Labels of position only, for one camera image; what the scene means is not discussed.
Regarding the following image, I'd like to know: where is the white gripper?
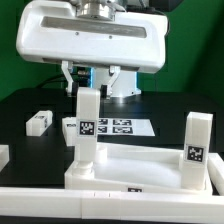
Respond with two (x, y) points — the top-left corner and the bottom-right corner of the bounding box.
(16, 0), (168, 99)

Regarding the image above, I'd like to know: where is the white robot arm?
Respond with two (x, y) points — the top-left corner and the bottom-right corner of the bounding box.
(16, 0), (169, 98)

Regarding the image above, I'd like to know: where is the white right fence piece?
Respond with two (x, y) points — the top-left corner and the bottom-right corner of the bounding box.
(208, 153), (224, 196)

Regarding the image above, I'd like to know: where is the marker sheet with tags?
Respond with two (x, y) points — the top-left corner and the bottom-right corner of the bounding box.
(98, 118), (155, 136)

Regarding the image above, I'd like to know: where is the white desk top tray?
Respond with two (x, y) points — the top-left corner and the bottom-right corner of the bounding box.
(64, 142), (213, 195)

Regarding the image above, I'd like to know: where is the white left fence piece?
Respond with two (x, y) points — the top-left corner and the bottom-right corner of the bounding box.
(0, 145), (9, 172)

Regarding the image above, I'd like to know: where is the white fence piece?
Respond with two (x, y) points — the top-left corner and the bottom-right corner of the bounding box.
(0, 145), (9, 172)
(208, 153), (224, 196)

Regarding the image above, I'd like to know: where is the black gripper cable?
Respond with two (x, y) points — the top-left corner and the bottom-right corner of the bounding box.
(126, 3), (171, 34)

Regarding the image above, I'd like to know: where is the white front fence bar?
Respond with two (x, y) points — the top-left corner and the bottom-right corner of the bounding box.
(0, 187), (224, 224)

